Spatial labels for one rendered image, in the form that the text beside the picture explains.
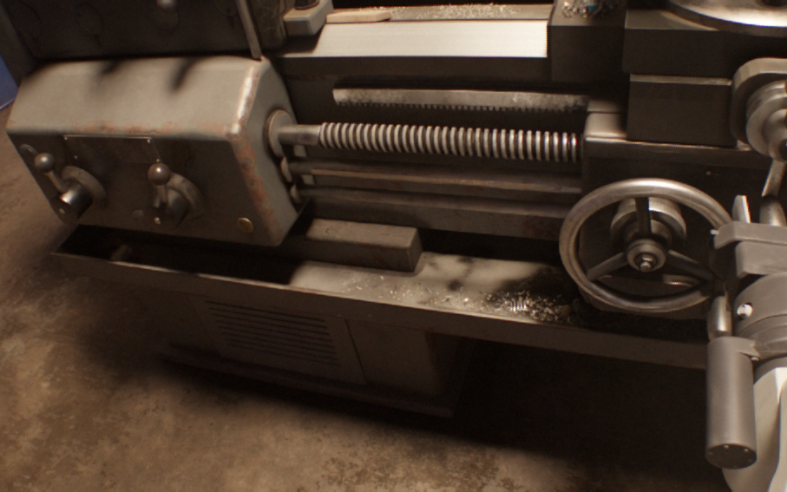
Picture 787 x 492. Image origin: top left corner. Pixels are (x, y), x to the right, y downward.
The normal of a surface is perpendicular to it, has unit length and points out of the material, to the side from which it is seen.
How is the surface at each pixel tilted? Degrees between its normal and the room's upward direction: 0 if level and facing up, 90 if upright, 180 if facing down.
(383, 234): 0
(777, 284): 22
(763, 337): 41
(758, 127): 90
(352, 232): 0
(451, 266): 0
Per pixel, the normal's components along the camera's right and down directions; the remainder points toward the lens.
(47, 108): -0.30, -0.26
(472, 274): -0.16, -0.73
